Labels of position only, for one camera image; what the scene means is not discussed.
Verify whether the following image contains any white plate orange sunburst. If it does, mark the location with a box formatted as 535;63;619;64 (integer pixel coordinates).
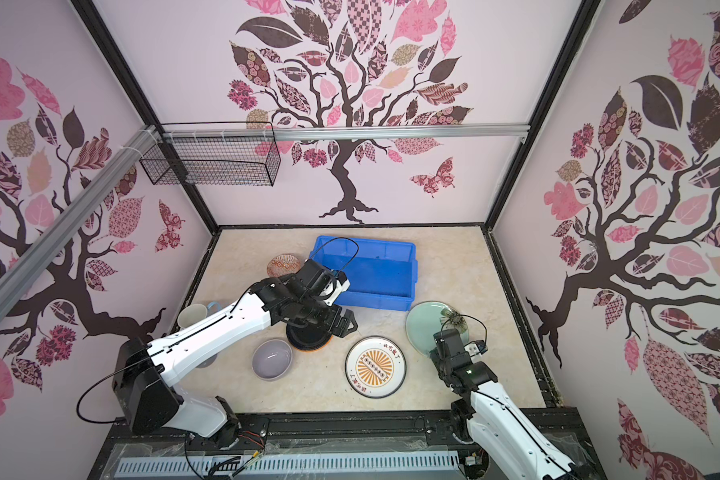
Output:
344;336;407;399

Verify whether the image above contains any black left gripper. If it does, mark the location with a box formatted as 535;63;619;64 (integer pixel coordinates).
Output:
297;293;358;338

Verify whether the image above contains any cream mug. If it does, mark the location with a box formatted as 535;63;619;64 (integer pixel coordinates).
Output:
176;302;221;330

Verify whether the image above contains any lavender grey bowl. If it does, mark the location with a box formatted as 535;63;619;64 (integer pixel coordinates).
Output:
251;339;293;381

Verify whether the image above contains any red patterned bowl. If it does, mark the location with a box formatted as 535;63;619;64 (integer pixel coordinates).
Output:
266;254;302;277

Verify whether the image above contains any blue plastic bin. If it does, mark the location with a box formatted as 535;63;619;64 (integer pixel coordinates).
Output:
309;236;418;311

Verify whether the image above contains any light green flower plate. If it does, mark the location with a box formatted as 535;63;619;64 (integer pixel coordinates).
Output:
405;301;470;356

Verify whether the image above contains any black plate orange underside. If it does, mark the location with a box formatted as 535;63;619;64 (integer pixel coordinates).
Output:
286;325;332;352

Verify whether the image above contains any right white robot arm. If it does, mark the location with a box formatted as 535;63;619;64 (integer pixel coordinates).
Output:
430;329;577;479

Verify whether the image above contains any black wire basket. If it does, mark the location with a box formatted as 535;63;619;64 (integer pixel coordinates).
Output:
140;120;281;187

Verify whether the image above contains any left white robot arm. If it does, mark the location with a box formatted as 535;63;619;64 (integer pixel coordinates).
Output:
112;260;357;448

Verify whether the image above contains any aluminium rail back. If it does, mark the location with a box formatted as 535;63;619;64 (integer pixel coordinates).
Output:
162;123;530;143

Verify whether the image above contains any white vented cable duct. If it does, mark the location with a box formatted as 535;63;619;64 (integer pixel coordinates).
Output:
104;451;462;479

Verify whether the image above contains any aluminium rail left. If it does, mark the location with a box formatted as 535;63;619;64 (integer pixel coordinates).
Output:
0;125;159;323

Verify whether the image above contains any aluminium rail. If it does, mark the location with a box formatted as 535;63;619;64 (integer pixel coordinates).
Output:
0;125;159;323
162;123;530;143

